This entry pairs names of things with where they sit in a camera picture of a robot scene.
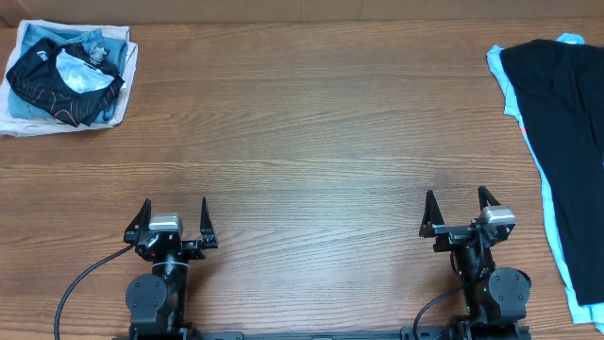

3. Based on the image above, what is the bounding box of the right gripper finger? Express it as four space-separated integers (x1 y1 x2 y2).
421 190 445 228
478 185 500 210

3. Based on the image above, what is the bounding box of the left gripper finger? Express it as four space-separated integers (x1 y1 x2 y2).
199 197 216 241
126 198 152 232

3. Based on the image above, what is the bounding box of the black t-shirt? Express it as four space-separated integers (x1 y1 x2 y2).
500 40 603 305

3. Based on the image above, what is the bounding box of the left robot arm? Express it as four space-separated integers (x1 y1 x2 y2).
124 199 218 340

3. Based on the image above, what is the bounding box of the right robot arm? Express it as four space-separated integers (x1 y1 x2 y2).
411 186 531 340

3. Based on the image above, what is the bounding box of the folded black patterned shirt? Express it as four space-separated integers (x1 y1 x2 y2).
6 38 125 128

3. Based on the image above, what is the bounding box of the folded beige cloth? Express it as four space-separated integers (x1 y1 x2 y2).
1 20 138 137

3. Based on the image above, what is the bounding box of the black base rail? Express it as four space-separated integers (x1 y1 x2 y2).
112 326 531 340

